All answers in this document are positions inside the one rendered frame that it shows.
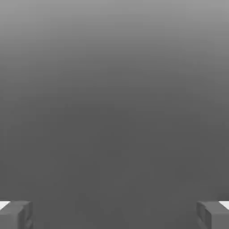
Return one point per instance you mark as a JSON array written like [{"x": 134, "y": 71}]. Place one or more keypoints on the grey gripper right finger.
[{"x": 214, "y": 215}]

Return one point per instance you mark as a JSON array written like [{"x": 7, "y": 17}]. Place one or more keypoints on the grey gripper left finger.
[{"x": 14, "y": 215}]

